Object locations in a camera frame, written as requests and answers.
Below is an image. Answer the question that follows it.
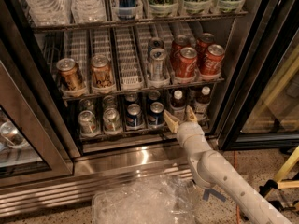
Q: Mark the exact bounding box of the front blue Pepsi can left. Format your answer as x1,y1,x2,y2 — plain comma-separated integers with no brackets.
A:
126,104,143,127

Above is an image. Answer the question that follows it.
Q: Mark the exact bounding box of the brown bottle white cap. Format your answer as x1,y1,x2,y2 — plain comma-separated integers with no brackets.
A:
170,90,186,120
194,86,210,120

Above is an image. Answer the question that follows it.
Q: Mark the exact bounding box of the rear red Coca-Cola can left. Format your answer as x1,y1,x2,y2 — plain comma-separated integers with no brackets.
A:
170,35,191,70

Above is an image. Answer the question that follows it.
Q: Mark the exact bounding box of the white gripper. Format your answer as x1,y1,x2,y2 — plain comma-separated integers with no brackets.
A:
164,105,211,155

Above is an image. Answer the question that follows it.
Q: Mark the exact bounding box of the rear silver can far left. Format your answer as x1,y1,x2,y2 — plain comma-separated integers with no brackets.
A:
78,99,95,113

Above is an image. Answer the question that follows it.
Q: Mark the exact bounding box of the left glass fridge door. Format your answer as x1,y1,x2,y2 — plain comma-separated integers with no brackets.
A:
0,41,73,189

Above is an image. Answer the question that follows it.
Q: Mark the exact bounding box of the silver blue can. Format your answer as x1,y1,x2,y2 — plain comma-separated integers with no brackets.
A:
149,48,167,81
148,37,164,55

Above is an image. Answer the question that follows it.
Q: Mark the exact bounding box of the blue pepsi can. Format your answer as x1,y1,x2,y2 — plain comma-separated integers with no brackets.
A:
147,91,161,105
148,102,164,126
124,93,139,105
126,104,143,127

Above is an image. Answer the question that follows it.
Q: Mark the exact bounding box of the gold can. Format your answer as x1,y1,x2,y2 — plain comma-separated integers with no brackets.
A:
91,54,114,88
56,58,85,91

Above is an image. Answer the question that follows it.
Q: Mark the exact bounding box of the clear water bottle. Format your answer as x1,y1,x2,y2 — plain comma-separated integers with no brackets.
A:
71,0,106,23
26,0,67,26

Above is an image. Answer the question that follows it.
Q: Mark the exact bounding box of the rear red Coca-Cola can right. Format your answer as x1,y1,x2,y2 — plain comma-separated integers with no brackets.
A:
195,33,215,65

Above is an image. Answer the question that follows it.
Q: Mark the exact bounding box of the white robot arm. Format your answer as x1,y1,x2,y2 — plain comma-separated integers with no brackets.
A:
164,105,292,224

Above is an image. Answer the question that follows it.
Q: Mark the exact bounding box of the yellow wheeled cart frame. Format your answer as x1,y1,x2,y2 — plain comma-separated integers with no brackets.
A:
258,146,299,213

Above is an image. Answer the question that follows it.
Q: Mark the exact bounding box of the front silver can far left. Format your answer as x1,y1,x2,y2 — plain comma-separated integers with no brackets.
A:
78,110,99,136

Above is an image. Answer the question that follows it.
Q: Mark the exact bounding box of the red coca-cola can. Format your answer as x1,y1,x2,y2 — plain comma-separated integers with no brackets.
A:
200,44,225,76
195,33,215,65
170,35,191,70
175,47,197,78

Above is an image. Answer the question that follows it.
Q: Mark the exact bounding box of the front silver blue can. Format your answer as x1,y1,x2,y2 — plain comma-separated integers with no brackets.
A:
149,48,167,81

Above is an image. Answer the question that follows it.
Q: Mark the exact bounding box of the clear water bottle far left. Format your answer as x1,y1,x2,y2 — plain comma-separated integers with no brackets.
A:
26,0,67,26

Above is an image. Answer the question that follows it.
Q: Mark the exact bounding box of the rear blue Pepsi can left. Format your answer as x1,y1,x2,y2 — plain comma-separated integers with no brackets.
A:
124,93,139,105

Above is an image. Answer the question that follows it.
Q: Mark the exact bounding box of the gold can far left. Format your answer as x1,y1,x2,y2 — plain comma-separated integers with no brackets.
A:
56,58,85,91

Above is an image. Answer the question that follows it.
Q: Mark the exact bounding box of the blue red energy drink can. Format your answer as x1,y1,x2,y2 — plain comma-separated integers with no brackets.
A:
116,0,136,21

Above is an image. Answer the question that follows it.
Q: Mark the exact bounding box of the rear silver blue can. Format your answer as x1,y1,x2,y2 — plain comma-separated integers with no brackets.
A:
148,37,164,55

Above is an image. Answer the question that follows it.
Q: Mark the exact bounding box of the can behind left door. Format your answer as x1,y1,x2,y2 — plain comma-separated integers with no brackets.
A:
0,121,29,148

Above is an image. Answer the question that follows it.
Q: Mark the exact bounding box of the front blue Pepsi can right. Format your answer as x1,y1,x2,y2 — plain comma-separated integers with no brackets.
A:
148,102,164,126

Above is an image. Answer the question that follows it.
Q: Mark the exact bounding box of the rear blue Pepsi can right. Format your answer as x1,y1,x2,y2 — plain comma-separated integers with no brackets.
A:
147,91,161,105

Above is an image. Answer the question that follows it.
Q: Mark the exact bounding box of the right glass fridge door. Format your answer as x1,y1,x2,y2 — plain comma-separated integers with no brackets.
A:
218,0,299,150

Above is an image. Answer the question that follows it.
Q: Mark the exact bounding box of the steel fridge cabinet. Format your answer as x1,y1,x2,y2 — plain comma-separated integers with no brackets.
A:
0,0,298,217

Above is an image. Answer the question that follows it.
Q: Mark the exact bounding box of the front red Coca-Cola can left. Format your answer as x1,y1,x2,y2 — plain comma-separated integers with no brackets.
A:
175,47,197,78

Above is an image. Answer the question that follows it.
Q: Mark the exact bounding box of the blue tape cross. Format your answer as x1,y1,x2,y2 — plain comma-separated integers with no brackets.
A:
203,189,226,202

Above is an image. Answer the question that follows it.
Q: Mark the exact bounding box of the front red Coca-Cola can right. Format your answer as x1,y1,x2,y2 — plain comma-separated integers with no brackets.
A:
200,44,225,76

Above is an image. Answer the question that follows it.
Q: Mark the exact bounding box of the glass fridge door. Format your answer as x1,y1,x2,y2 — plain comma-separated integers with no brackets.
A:
0,41,73,189
218,0,299,150

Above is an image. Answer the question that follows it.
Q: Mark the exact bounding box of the orange cable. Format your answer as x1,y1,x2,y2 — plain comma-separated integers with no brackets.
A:
233,150,241,224

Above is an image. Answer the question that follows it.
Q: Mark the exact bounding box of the clear plastic bin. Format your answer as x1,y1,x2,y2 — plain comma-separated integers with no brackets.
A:
92,175,197,224

